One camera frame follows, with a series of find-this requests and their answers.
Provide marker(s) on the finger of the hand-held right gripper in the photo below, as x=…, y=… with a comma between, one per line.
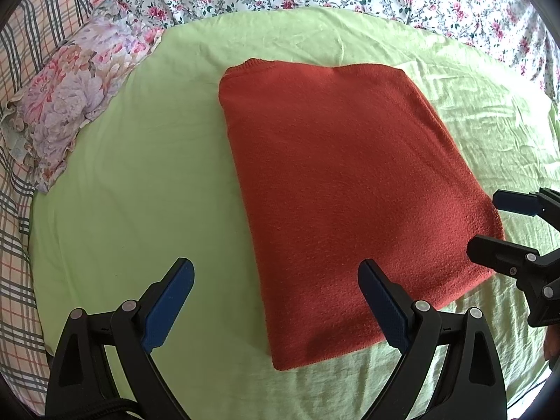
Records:
x=503, y=253
x=516, y=203

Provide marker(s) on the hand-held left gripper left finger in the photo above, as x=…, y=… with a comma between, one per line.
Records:
x=168, y=306

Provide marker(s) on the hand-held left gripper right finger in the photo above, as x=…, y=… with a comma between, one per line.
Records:
x=385, y=306

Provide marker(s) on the orange knit sweater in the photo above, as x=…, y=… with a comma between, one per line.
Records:
x=341, y=183

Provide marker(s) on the light green bed sheet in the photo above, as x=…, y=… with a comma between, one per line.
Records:
x=153, y=183

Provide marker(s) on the plaid bed sheet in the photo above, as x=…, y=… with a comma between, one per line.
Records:
x=17, y=249

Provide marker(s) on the pink floral pillow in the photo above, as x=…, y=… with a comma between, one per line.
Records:
x=70, y=96

